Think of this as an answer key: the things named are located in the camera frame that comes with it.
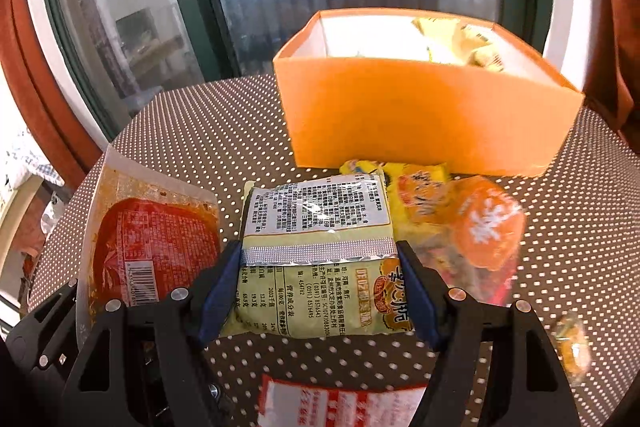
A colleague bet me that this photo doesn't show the large yellow chips bag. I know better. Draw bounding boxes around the large yellow chips bag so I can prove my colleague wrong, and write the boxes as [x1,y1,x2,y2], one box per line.
[412,17,504,72]

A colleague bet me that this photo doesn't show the rust orange right curtain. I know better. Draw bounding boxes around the rust orange right curtain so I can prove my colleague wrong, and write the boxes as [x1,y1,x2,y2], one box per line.
[585,0,639,152]

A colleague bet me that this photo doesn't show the orange cardboard box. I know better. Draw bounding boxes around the orange cardboard box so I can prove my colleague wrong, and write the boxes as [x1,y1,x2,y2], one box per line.
[273,8,584,176]

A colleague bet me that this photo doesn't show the rust orange curtain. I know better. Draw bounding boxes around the rust orange curtain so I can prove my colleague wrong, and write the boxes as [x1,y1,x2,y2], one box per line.
[1,0,102,190]
[585,0,639,152]

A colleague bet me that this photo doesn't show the red white snack packet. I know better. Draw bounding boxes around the red white snack packet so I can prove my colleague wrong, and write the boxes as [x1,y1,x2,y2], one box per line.
[257,375,426,427]

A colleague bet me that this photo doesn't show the orange translucent snack packet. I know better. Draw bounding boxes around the orange translucent snack packet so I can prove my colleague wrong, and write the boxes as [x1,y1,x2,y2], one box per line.
[411,176,526,306]

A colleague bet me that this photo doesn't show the pale green snack packet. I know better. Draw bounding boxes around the pale green snack packet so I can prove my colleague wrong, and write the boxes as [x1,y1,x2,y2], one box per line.
[222,172,413,339]

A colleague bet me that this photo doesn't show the small wrapped candy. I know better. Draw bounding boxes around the small wrapped candy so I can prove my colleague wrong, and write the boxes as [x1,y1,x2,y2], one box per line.
[551,312,592,388]

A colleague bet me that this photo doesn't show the rust orange left curtain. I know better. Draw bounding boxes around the rust orange left curtain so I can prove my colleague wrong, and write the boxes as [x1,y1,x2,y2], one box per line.
[1,0,102,190]

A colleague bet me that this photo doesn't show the yellow cartoon snack packet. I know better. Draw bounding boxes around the yellow cartoon snack packet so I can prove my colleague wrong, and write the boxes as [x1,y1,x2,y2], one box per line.
[340,159,451,251]

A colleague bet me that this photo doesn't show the clear red spicy snack pouch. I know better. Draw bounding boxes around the clear red spicy snack pouch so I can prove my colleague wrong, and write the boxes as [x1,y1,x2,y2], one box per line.
[76,146,221,345]

